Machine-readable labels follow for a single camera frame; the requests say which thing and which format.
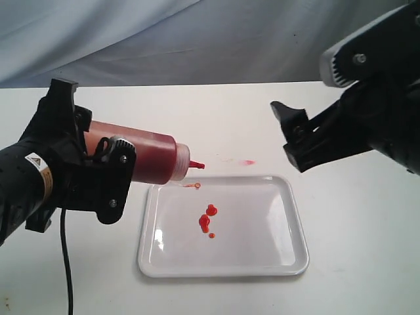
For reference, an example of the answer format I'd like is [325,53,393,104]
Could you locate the white rectangular tray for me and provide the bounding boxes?
[138,175,309,278]

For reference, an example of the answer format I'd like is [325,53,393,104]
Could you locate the red sauce squeeze bottle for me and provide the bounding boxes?
[85,121,205,184]

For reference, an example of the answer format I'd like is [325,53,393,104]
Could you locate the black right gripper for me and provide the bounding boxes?
[24,79,137,232]

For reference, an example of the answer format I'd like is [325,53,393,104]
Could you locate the white backdrop cloth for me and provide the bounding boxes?
[1,1,402,88]

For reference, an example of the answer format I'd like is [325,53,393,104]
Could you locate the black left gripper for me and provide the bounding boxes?
[270,1,419,174]

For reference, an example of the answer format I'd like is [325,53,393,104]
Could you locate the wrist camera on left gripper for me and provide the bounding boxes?
[319,35,356,88]

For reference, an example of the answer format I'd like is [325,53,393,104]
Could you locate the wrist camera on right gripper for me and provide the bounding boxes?
[92,136,136,163]

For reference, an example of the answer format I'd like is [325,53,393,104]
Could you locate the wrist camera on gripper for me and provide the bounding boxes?
[319,35,356,88]
[92,136,136,163]

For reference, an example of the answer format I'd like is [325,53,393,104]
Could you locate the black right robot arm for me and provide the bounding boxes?
[1,79,137,240]

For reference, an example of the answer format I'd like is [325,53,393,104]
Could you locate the red sauce blob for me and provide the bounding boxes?
[198,204,218,239]

